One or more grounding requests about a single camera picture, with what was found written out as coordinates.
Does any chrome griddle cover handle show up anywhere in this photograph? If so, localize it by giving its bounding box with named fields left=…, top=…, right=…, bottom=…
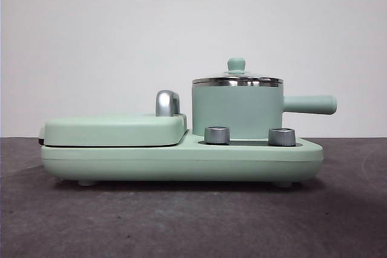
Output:
left=155, top=89, right=181, bottom=117

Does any mint green breakfast machine base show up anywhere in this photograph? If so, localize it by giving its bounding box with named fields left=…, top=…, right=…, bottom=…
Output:
left=39, top=129, right=324, bottom=187

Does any mint green handled steamer pot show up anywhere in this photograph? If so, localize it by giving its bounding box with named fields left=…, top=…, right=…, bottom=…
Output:
left=191, top=81, right=338, bottom=138

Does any silver control knob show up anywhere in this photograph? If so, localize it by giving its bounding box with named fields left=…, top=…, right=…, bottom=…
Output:
left=268, top=127, right=296, bottom=146
left=204, top=125, right=230, bottom=144

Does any mint green griddle cover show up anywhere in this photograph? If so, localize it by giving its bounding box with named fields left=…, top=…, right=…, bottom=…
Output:
left=38, top=112, right=188, bottom=147

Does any glass lid with green knob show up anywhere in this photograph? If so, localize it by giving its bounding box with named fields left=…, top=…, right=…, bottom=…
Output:
left=192, top=57, right=284, bottom=85

